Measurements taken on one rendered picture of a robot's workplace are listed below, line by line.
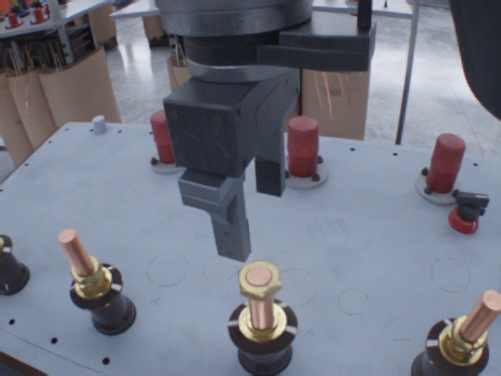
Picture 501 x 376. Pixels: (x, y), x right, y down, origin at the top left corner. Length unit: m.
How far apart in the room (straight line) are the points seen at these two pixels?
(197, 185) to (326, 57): 0.11
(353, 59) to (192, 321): 0.51
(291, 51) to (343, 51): 0.03
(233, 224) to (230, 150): 0.08
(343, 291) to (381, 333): 0.10
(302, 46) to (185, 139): 0.09
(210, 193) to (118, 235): 0.59
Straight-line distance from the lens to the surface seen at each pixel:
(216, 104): 0.21
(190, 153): 0.24
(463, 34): 0.21
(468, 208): 0.79
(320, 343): 0.60
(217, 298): 0.65
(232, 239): 0.30
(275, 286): 0.41
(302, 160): 0.82
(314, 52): 0.21
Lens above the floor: 1.90
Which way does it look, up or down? 39 degrees down
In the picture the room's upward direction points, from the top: 5 degrees counter-clockwise
